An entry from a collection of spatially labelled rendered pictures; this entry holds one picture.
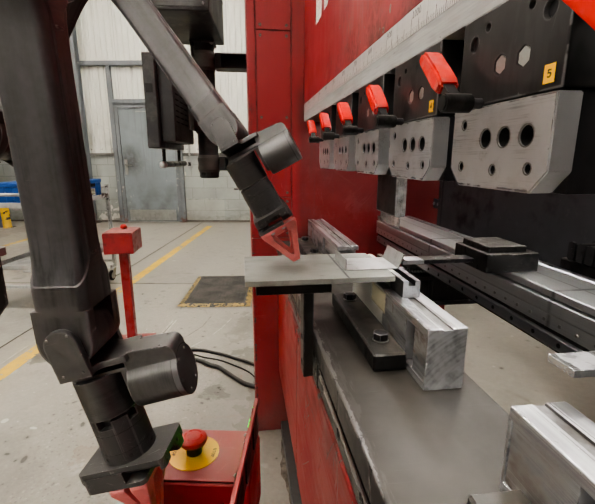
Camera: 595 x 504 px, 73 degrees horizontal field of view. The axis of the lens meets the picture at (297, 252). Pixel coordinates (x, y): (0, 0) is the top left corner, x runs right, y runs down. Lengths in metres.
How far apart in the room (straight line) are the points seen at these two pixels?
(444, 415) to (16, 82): 0.59
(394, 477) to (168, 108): 1.57
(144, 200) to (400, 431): 7.92
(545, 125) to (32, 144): 0.44
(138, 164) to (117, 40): 2.15
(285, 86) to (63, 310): 1.30
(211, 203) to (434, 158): 7.49
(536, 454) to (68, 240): 0.47
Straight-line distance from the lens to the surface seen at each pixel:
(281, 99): 1.61
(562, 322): 0.79
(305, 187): 1.61
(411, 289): 0.71
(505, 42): 0.45
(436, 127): 0.54
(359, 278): 0.71
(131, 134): 8.32
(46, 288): 0.46
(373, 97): 0.66
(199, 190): 7.99
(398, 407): 0.60
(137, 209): 8.37
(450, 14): 0.56
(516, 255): 0.88
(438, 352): 0.62
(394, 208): 0.75
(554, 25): 0.40
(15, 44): 0.45
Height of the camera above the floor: 1.20
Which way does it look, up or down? 13 degrees down
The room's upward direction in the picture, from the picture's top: straight up
